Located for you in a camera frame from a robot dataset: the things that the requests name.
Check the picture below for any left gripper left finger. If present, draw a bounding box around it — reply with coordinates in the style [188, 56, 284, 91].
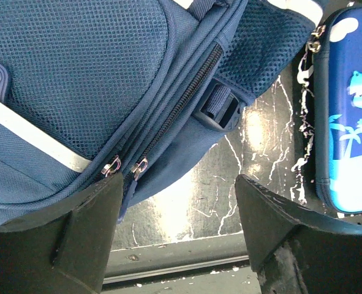
[0, 173, 123, 293]

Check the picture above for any navy blue student backpack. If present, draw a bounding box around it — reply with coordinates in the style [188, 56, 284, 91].
[0, 1, 327, 225]

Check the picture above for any blue dinosaur pencil case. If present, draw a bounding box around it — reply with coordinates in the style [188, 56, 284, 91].
[307, 6, 362, 214]

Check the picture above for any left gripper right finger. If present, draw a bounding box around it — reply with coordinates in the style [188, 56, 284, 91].
[235, 175, 362, 293]

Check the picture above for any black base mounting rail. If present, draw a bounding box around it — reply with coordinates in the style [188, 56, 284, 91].
[102, 233, 260, 293]

